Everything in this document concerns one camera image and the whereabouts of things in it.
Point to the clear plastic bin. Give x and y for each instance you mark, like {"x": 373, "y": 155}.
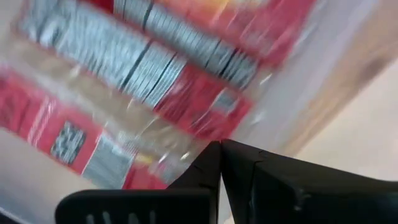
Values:
{"x": 298, "y": 93}

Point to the popcorn bag grey label side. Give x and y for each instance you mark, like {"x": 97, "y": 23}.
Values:
{"x": 248, "y": 28}

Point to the red popcorn bag picture side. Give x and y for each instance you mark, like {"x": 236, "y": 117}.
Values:
{"x": 124, "y": 115}

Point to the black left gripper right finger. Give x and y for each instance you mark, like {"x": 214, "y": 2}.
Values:
{"x": 295, "y": 193}

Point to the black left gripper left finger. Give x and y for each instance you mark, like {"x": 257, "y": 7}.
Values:
{"x": 174, "y": 199}

